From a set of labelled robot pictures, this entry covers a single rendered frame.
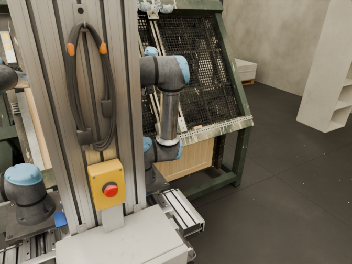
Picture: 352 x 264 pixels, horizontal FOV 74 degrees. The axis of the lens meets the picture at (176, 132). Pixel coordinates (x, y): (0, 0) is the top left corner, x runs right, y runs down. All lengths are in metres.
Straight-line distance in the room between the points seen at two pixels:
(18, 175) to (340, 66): 4.35
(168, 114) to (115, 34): 0.54
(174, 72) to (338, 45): 3.83
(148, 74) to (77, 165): 0.44
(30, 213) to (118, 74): 0.76
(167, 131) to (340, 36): 3.82
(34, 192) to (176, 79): 0.73
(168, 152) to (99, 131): 0.56
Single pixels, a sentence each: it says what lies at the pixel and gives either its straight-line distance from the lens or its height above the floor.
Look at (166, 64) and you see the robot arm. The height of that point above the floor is 1.66.
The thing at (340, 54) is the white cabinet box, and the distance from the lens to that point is 4.56.
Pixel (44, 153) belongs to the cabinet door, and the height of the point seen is 0.98.
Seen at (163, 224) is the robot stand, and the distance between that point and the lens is 0.81.
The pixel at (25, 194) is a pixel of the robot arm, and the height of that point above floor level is 1.19.
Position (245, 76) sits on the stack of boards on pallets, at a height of 0.26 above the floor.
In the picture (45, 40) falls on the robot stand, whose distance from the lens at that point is 0.57.
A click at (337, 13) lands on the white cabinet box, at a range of 4.64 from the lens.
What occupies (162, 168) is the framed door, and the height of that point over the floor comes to 0.45.
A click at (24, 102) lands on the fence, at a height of 1.28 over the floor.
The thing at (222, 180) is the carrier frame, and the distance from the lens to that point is 2.69.
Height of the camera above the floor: 1.85
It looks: 28 degrees down
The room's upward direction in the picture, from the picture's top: 2 degrees clockwise
